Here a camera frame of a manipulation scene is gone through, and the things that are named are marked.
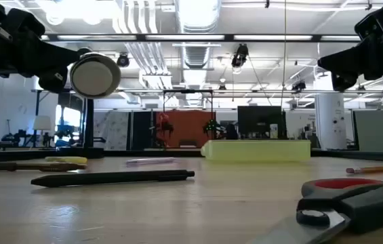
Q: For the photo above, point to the black overhead light bar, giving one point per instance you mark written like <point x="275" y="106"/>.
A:
<point x="228" y="38"/>

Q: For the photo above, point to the bright window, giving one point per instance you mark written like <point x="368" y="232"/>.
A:
<point x="70" y="117"/>

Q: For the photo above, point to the black background robot arm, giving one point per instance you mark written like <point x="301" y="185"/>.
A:
<point x="211" y="127"/>

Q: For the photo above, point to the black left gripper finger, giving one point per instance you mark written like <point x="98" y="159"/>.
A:
<point x="62" y="62"/>
<point x="62" y="51"/>

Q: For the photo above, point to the yellow highlighter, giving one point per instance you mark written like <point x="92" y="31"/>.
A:
<point x="65" y="159"/>

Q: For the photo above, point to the round white lamp on stand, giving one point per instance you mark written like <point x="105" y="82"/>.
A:
<point x="94" y="76"/>

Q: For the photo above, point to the orange partition wall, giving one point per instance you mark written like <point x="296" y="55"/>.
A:
<point x="187" y="123"/>

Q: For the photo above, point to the white shade floor lamp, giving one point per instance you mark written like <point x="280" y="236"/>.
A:
<point x="42" y="122"/>

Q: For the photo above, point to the orange pencil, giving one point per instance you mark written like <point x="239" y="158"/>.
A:
<point x="377" y="168"/>

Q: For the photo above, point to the purple pen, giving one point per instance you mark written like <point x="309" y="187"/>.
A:
<point x="150" y="161"/>

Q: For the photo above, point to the brown pen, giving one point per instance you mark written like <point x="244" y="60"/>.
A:
<point x="35" y="166"/>

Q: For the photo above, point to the black monitor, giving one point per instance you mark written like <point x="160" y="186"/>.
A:
<point x="259" y="118"/>

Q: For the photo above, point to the dark partition panel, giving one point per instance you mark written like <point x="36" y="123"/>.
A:
<point x="142" y="130"/>

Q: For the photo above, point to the red robot arm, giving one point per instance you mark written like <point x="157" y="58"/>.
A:
<point x="164" y="123"/>

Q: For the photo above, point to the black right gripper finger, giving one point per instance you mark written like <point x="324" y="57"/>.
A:
<point x="350" y="69"/>
<point x="347" y="57"/>

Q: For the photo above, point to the white patterned partition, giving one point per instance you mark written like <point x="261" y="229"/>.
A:
<point x="111" y="130"/>

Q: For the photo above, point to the black ceiling spotlight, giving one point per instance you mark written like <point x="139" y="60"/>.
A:
<point x="240" y="56"/>
<point x="123" y="60"/>
<point x="299" y="85"/>

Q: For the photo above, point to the red and black scissors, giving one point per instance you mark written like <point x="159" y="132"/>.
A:
<point x="364" y="206"/>

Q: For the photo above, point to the yellow-green transparent supply box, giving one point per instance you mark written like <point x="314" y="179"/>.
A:
<point x="257" y="150"/>

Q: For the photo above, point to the white round column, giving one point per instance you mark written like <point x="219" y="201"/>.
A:
<point x="330" y="122"/>

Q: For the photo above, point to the grey partition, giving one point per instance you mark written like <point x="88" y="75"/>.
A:
<point x="377" y="130"/>

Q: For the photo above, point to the black click pen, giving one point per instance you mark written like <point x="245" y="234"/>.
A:
<point x="113" y="178"/>

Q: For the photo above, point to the silver ventilation duct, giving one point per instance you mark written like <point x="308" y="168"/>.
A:
<point x="196" y="17"/>

